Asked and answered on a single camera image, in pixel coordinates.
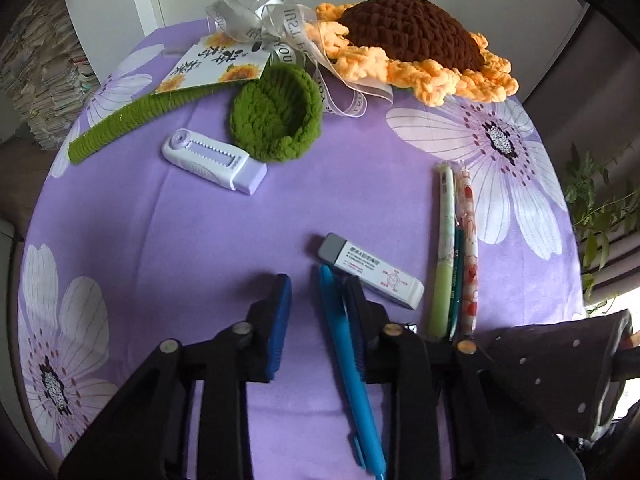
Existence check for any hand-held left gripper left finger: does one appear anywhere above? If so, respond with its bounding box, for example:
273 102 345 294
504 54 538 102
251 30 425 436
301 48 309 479
59 272 293 480

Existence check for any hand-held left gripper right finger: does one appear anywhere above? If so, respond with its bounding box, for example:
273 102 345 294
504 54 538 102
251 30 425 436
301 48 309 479
342 275 586 480

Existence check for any blue pen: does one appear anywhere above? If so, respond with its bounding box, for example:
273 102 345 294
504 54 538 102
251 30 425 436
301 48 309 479
318 264 388 480

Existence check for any light green pen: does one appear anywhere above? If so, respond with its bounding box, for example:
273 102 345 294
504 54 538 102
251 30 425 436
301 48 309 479
426 162 457 339

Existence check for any dark green pencil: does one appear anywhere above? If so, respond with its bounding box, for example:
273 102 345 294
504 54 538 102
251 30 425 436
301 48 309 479
447 227 466 343

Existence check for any pink patterned pen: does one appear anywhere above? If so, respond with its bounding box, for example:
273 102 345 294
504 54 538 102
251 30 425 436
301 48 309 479
457 169 480 338

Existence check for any grey white dotted pen holder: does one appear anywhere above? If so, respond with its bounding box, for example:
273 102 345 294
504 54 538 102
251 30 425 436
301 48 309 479
487 309 633 441

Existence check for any white eraser with grey end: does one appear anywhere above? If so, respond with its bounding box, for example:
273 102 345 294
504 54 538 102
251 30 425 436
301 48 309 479
318 232 426 311

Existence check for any purple floral tablecloth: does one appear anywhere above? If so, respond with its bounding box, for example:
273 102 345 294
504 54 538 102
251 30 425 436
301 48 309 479
17 17 588 480

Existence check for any white correction tape dispenser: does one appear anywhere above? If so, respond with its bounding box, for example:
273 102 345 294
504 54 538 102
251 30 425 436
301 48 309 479
161 128 268 197

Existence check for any green crochet leaf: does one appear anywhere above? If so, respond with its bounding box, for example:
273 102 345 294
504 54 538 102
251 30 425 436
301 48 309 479
229 64 323 163

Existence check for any green crochet stem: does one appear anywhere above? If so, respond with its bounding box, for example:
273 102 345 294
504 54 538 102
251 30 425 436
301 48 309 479
67 81 236 165

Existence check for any green potted plant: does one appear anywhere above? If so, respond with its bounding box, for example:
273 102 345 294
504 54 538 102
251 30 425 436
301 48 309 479
562 142 640 311

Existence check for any sunflower greeting card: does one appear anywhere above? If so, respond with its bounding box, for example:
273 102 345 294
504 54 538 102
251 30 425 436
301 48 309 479
155 35 273 95

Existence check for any crochet sunflower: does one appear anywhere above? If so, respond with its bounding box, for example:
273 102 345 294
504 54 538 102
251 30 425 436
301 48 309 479
305 0 521 107

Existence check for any silver ribbon bow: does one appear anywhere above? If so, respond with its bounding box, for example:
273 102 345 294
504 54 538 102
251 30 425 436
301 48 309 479
206 0 396 120

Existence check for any stack of papers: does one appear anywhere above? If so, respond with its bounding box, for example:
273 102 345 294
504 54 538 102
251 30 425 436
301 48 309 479
0 0 93 151

